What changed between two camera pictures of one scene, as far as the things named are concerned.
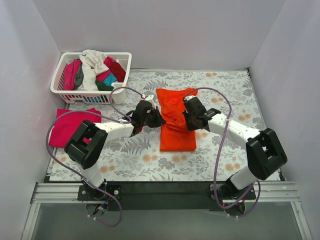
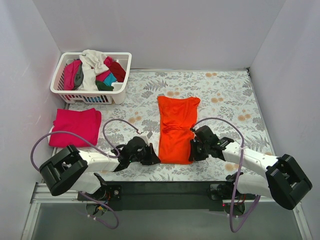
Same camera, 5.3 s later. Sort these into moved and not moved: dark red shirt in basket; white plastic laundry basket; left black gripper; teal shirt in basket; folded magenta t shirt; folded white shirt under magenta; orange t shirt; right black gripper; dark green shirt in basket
Moved: right black gripper; left black gripper; orange t shirt
Not moved: white plastic laundry basket; teal shirt in basket; dark green shirt in basket; dark red shirt in basket; folded magenta t shirt; folded white shirt under magenta
